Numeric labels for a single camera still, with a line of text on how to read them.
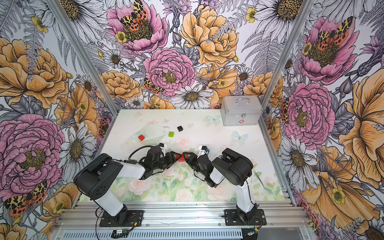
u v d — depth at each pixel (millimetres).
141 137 1054
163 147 885
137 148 879
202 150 892
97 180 475
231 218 735
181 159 875
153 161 742
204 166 739
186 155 894
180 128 1088
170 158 825
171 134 1060
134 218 735
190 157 850
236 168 535
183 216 762
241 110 1052
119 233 729
